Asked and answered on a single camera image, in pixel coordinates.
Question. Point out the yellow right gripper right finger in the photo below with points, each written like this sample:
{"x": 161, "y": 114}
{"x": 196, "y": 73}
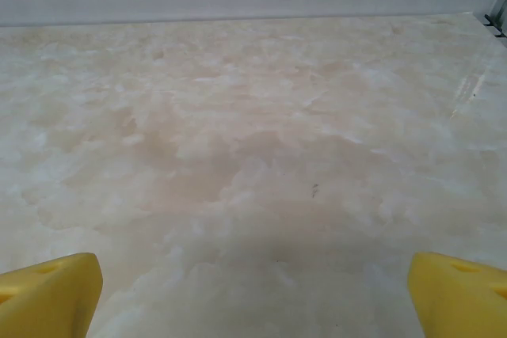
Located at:
{"x": 463, "y": 302}

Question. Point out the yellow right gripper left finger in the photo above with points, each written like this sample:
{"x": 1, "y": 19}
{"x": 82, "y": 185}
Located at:
{"x": 47, "y": 298}

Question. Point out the black corner bracket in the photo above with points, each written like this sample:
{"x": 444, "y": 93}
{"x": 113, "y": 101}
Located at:
{"x": 493, "y": 23}

